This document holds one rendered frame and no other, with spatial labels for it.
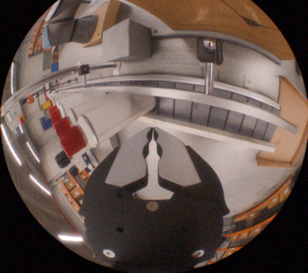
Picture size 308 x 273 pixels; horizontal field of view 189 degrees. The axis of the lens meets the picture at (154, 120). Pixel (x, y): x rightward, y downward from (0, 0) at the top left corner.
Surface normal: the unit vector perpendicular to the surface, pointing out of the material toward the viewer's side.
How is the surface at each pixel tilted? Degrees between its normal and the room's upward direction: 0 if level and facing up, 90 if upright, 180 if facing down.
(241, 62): 0
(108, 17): 90
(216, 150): 0
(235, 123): 0
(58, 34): 88
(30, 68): 90
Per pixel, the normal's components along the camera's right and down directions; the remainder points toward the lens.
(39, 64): 0.87, 0.33
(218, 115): -0.49, 0.40
